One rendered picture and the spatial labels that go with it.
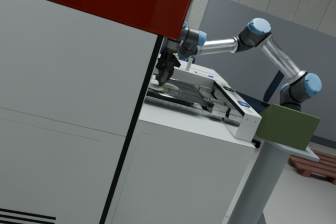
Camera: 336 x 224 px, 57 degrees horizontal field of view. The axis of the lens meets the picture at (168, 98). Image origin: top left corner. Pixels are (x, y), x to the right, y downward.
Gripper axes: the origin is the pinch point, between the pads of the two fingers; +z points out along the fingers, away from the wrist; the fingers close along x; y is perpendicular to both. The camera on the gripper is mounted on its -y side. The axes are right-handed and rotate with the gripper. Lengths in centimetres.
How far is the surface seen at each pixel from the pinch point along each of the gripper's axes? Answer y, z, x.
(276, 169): -36, 26, 69
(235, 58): -295, 4, -66
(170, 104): 0.8, 7.8, 9.9
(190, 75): -34.3, -3.3, -1.7
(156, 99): 6.2, 7.1, 3.8
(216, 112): -13.0, 4.4, 30.9
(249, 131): -8, 4, 52
